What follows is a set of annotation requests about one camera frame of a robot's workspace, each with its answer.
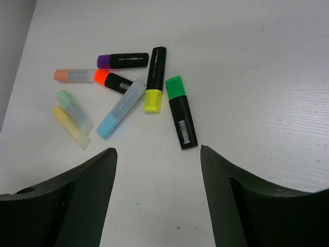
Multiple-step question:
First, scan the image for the green cap black highlighter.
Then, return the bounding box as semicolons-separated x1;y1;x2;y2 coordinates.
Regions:
165;76;198;150

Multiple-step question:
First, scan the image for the purple cap black highlighter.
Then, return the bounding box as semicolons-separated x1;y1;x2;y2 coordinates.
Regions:
97;52;149;69

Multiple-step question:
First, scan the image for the orange cap black highlighter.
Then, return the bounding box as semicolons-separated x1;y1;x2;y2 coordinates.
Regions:
93;69;133;94

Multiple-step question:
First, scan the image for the mint cap translucent highlighter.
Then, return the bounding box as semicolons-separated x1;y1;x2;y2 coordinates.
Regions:
57;90;94;135

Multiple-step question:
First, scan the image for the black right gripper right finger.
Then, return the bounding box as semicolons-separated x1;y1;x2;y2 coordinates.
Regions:
200;146;328;246

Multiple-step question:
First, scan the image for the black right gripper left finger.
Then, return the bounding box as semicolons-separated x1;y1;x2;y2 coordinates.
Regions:
1;148;117;246

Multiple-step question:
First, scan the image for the blue cap translucent highlighter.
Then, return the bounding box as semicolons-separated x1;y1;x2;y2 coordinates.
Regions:
97;79;146;139

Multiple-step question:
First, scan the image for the peach cap translucent highlighter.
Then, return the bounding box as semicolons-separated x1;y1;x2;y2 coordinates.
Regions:
53;69;97;83

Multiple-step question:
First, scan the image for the yellow cap black highlighter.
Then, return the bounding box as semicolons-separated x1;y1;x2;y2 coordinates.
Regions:
144;46;167;113

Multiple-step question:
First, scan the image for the pale yellow cap translucent highlighter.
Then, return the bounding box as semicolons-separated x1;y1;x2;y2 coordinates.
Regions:
52;105;90;150

